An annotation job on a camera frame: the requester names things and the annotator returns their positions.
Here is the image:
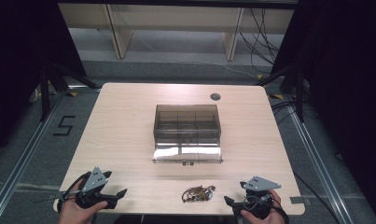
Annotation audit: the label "person's right hand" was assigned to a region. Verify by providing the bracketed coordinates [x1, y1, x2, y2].
[240, 189, 286, 224]

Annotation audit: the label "metal jewellery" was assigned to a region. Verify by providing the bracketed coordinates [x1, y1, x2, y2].
[181, 185, 216, 203]

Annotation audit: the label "person's left hand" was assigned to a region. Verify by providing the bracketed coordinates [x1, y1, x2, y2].
[57, 180, 109, 224]

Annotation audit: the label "black curtain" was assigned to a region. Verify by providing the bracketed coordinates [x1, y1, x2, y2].
[0, 0, 88, 161]
[270, 0, 376, 224]

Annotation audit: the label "black hanging cables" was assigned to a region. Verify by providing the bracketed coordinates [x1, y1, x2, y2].
[239, 7, 283, 75]

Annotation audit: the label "person's dark clothing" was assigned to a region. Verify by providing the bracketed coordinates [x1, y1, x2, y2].
[113, 214, 240, 224]

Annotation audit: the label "black metal stand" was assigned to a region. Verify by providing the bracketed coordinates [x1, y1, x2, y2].
[39, 61, 102, 123]
[256, 64, 307, 123]

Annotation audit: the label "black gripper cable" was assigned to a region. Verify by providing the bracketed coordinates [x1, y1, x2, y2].
[243, 194, 290, 224]
[56, 171, 93, 213]

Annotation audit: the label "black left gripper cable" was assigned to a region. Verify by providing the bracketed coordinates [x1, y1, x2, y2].
[56, 171, 93, 213]

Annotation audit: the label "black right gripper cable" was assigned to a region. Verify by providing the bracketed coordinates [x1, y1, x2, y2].
[243, 194, 290, 224]

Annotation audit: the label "black floor cables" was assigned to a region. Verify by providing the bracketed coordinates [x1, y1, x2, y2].
[270, 98, 318, 126]

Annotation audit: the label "clear brown compartment box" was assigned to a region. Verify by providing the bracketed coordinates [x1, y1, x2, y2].
[152, 104, 224, 165]

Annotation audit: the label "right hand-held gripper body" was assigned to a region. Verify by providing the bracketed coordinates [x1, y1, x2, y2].
[232, 175, 283, 219]

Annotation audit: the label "grey tape strip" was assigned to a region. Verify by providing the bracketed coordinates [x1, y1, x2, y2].
[289, 196, 312, 205]

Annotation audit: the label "black floor cable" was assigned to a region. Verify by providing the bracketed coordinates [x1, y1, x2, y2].
[293, 172, 342, 224]

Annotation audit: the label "aluminium floor rail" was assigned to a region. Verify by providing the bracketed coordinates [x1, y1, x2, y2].
[284, 102, 355, 224]
[0, 89, 67, 217]

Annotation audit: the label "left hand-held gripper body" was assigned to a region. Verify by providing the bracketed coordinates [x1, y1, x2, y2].
[75, 166, 118, 210]

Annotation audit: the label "light wooden bench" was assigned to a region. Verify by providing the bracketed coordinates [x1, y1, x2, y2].
[58, 3, 296, 62]

